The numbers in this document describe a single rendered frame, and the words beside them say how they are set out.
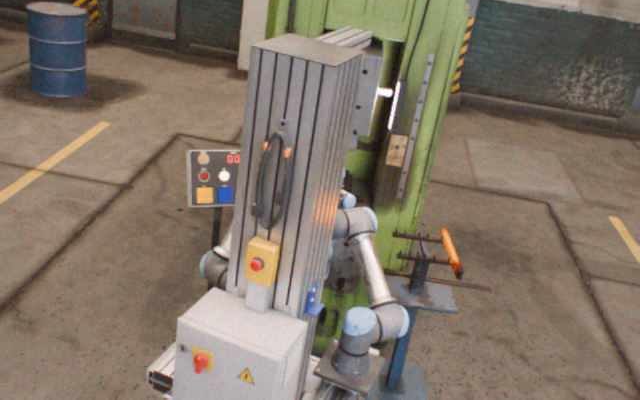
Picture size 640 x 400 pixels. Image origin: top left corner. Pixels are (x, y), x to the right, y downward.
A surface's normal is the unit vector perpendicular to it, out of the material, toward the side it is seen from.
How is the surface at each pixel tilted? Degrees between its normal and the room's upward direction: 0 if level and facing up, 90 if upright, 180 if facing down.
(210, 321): 0
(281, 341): 0
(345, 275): 90
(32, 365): 0
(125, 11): 90
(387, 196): 90
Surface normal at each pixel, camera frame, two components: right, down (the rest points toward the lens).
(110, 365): 0.14, -0.90
